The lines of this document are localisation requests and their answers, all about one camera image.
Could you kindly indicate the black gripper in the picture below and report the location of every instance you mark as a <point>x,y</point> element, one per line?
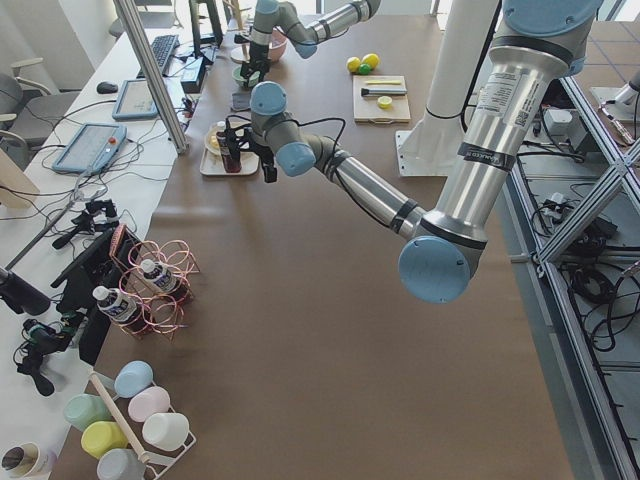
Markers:
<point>257,56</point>
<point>231,141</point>

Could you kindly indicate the white plate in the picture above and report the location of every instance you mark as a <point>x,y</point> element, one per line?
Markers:
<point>211,140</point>

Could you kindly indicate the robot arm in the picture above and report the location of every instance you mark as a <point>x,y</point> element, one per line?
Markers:
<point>536,43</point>
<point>304,38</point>

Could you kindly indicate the cream rabbit tray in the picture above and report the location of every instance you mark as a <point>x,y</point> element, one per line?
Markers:
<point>212,165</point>

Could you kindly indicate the green bowl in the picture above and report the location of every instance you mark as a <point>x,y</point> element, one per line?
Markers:
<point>239,76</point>

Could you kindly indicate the dark drink bottle white cap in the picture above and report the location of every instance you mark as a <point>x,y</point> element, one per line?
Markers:
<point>231,159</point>

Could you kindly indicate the grey folded cloth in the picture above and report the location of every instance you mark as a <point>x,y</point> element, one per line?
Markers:
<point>240,101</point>

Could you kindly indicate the pink bowl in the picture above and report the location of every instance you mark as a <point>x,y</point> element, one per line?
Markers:
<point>277,46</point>

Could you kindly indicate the black keyboard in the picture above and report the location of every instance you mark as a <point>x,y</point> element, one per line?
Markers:
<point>162,48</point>

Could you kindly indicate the lower yellow lemon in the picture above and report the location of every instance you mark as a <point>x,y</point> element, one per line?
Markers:
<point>353,64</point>

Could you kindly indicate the yellow lemon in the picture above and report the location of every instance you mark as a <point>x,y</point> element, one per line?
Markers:
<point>372,60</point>
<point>353,64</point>

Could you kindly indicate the far teach pendant tablet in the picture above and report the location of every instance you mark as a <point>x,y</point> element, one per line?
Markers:
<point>134,102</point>

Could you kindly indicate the teach pendant tablet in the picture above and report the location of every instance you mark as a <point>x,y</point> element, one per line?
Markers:
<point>92,149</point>
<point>134,102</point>

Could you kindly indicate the steel cylinder muddler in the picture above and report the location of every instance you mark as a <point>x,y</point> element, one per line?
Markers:
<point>382,91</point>

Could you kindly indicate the upper yellow lemon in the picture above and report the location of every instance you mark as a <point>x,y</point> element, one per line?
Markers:
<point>372,60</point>

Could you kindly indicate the yellow plastic knife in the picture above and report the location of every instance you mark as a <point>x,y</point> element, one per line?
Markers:
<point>383,81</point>

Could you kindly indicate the wooden cutting board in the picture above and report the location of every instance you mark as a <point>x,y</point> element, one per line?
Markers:
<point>365,110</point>

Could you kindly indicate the half lemon slice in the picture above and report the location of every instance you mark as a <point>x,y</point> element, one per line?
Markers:
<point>384,102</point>

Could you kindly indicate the near teach pendant tablet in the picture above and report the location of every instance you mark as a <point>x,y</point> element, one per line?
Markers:
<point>92,149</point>

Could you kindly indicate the black computer mouse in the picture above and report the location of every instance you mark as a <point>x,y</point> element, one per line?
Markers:
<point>106,87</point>

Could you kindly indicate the dark bottle in rack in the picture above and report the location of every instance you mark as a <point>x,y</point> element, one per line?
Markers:
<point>160,276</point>

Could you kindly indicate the blue cup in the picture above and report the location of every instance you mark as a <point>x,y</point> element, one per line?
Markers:
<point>133,378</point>

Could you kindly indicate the pink cup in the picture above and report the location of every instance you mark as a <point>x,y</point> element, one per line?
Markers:
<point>152,400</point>

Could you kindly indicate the white cup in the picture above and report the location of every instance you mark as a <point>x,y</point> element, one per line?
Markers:
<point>166,431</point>

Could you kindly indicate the mint green cup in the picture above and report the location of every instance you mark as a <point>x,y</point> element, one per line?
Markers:
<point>85,409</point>

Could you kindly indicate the yellow cup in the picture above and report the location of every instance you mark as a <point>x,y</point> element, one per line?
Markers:
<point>102,436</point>

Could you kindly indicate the grey cup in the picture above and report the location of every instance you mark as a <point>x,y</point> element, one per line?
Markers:
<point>120,464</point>

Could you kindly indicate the aluminium frame post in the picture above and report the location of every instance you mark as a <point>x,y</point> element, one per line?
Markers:
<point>132,23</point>

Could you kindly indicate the copper wire bottle rack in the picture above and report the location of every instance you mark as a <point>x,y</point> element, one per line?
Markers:
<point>163,315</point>

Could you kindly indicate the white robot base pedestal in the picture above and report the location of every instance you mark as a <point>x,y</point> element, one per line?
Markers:
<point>430,148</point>

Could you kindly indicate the wooden rack handle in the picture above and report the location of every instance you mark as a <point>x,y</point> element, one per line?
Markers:
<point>96,380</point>

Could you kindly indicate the white wire cup rack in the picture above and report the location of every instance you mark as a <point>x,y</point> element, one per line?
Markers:
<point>160,461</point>

